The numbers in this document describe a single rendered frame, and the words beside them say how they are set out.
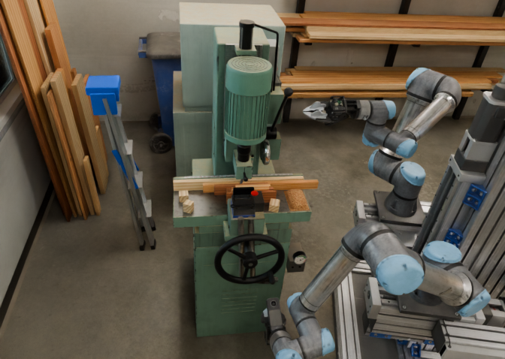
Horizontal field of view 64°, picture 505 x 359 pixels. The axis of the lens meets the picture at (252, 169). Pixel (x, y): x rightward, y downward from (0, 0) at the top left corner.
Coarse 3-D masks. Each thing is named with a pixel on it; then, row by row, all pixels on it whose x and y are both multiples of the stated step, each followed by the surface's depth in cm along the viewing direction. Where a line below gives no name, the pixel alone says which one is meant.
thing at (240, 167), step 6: (234, 150) 181; (234, 156) 178; (234, 162) 177; (240, 162) 174; (246, 162) 174; (234, 168) 178; (240, 168) 172; (246, 168) 172; (240, 174) 174; (246, 174) 174
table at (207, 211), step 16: (176, 192) 181; (192, 192) 182; (208, 192) 183; (176, 208) 172; (208, 208) 174; (224, 208) 175; (288, 208) 178; (176, 224) 170; (192, 224) 172; (208, 224) 173; (224, 224) 171
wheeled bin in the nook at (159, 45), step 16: (160, 32) 340; (176, 32) 342; (160, 48) 310; (176, 48) 312; (160, 64) 313; (176, 64) 315; (160, 80) 322; (160, 96) 331; (160, 112) 341; (160, 128) 360; (160, 144) 355
